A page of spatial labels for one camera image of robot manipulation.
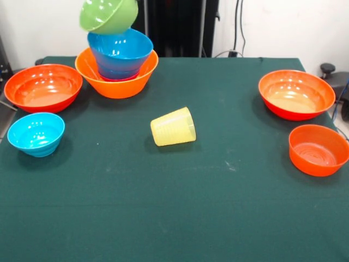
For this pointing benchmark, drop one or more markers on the dark green tablecloth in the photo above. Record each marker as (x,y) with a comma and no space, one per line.
(174,204)

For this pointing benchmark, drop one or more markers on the small orange-red plastic bowl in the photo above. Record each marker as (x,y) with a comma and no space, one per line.
(316,152)

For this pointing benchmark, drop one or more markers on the yellow plastic cup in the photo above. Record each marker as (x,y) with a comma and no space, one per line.
(171,128)

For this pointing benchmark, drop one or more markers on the green plastic bowl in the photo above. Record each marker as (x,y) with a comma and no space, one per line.
(109,16)

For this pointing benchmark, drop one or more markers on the large blue plastic bowl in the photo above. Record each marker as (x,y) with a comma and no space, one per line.
(120,52)

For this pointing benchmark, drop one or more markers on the large red plastic bowl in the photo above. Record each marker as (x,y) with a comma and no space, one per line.
(43,92)
(297,95)

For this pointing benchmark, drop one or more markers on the small cyan plastic bowl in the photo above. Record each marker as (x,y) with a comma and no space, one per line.
(35,136)

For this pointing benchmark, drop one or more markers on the small blue plastic bowl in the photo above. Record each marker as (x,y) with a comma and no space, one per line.
(120,72)

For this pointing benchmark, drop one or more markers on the small magenta plastic bowl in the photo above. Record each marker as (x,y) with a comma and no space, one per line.
(120,79)

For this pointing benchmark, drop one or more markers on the large orange plastic bowl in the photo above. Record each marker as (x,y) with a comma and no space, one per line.
(117,88)

